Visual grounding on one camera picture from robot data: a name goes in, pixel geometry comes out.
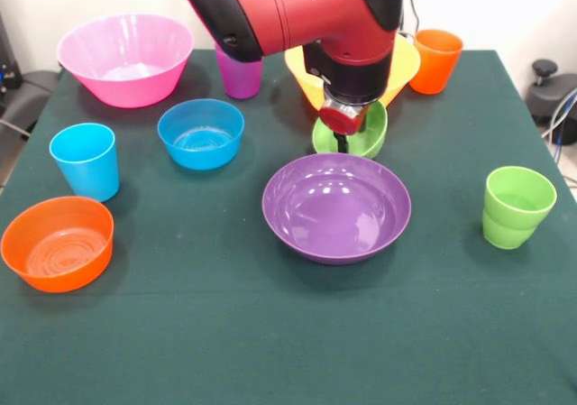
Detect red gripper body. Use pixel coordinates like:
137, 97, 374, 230
318, 102, 364, 135

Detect green plastic bowl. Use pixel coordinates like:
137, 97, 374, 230
312, 100, 389, 161

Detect purple plastic bowl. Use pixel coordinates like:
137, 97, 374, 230
261, 152, 413, 266

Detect yellow plastic bowl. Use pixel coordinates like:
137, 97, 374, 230
284, 32, 422, 114

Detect orange plastic cup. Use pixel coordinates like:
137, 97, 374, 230
408, 29, 464, 96

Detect purple plastic cup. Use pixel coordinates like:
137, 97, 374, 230
214, 43, 264, 100

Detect blue plastic bowl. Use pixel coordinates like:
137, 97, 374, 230
157, 98, 245, 171

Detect green plastic cup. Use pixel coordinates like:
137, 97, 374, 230
481, 166, 558, 250

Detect pink plastic bowl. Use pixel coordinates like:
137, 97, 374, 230
56, 13, 196, 109

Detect dark green tablecloth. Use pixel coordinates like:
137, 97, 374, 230
0, 48, 577, 405

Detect blue plastic cup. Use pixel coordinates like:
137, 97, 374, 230
49, 123, 121, 203

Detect orange plastic bowl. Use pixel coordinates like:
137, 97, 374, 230
0, 196, 115, 294

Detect grey chair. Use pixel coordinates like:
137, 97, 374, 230
0, 69, 60, 140

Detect dark equipment box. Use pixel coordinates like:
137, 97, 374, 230
0, 12, 23, 96

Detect blue and white cables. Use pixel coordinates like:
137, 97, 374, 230
540, 87, 577, 162

